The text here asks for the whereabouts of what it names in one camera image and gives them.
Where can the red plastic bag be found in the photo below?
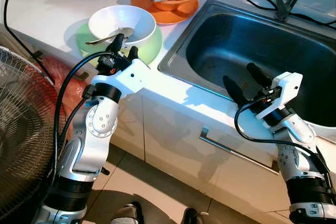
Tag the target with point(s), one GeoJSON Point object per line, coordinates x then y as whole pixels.
{"type": "Point", "coordinates": [52, 77]}

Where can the stainless steel sink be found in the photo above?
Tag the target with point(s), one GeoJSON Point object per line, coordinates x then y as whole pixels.
{"type": "Point", "coordinates": [252, 40]}

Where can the white ribbed ceramic bowl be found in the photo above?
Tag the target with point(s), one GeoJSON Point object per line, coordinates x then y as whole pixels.
{"type": "Point", "coordinates": [113, 19]}

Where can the white kitchen cabinet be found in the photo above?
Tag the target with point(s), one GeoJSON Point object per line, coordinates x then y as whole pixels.
{"type": "Point", "coordinates": [173, 140]}

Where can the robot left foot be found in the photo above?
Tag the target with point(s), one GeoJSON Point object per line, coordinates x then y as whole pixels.
{"type": "Point", "coordinates": [128, 214]}

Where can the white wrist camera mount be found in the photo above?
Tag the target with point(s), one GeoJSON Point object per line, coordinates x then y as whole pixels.
{"type": "Point", "coordinates": [286, 87]}
{"type": "Point", "coordinates": [131, 74]}

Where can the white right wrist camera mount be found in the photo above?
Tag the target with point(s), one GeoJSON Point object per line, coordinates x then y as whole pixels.
{"type": "Point", "coordinates": [286, 87]}

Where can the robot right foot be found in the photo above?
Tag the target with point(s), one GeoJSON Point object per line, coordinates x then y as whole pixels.
{"type": "Point", "coordinates": [194, 217]}

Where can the light green plate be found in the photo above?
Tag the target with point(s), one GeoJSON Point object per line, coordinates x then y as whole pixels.
{"type": "Point", "coordinates": [152, 45]}

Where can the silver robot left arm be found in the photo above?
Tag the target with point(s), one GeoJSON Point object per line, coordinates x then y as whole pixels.
{"type": "Point", "coordinates": [86, 145]}

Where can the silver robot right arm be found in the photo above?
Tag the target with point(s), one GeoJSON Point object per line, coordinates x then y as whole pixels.
{"type": "Point", "coordinates": [296, 156]}

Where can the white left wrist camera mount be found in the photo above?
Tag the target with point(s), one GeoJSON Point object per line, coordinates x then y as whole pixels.
{"type": "Point", "coordinates": [131, 74]}

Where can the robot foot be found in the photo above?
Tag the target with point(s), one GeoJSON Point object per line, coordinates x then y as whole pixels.
{"type": "Point", "coordinates": [194, 217]}
{"type": "Point", "coordinates": [128, 214]}

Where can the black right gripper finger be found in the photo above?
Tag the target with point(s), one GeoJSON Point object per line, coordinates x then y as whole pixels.
{"type": "Point", "coordinates": [259, 75]}
{"type": "Point", "coordinates": [233, 90]}

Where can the orange plate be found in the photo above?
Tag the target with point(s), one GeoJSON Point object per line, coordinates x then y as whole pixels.
{"type": "Point", "coordinates": [157, 17]}

